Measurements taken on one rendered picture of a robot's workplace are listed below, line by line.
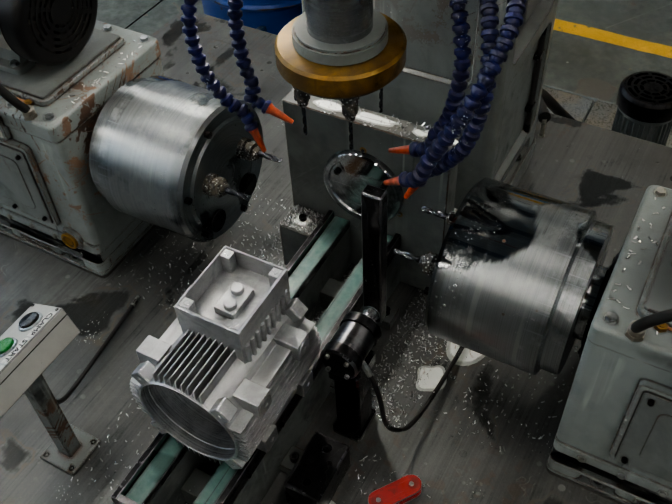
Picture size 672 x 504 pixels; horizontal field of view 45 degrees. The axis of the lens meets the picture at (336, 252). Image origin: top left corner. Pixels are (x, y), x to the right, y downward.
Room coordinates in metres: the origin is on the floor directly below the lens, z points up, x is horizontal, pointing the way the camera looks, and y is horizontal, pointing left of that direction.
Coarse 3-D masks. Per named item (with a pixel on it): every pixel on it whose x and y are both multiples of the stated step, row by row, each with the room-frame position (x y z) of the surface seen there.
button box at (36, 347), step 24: (24, 312) 0.74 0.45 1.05; (48, 312) 0.72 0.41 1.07; (0, 336) 0.70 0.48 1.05; (24, 336) 0.68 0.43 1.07; (48, 336) 0.69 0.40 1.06; (72, 336) 0.70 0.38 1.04; (0, 360) 0.64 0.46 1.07; (24, 360) 0.65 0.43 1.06; (48, 360) 0.66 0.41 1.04; (0, 384) 0.61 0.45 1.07; (24, 384) 0.62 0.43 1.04; (0, 408) 0.59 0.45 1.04
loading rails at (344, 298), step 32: (320, 224) 1.00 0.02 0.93; (320, 256) 0.94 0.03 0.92; (320, 288) 0.92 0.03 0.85; (352, 288) 0.86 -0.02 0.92; (320, 320) 0.80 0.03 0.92; (384, 320) 0.87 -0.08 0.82; (320, 352) 0.73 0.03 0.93; (320, 384) 0.71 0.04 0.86; (288, 416) 0.63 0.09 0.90; (160, 448) 0.58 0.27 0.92; (256, 448) 0.57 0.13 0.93; (288, 448) 0.62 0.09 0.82; (128, 480) 0.53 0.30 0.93; (160, 480) 0.54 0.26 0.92; (192, 480) 0.57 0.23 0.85; (224, 480) 0.53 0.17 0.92; (256, 480) 0.55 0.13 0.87
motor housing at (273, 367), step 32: (288, 320) 0.68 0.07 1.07; (192, 352) 0.61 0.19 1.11; (224, 352) 0.61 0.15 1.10; (288, 352) 0.63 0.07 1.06; (160, 384) 0.58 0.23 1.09; (192, 384) 0.56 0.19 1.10; (224, 384) 0.58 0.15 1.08; (288, 384) 0.61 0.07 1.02; (160, 416) 0.60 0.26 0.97; (192, 416) 0.61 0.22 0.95; (192, 448) 0.57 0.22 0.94; (224, 448) 0.56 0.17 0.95
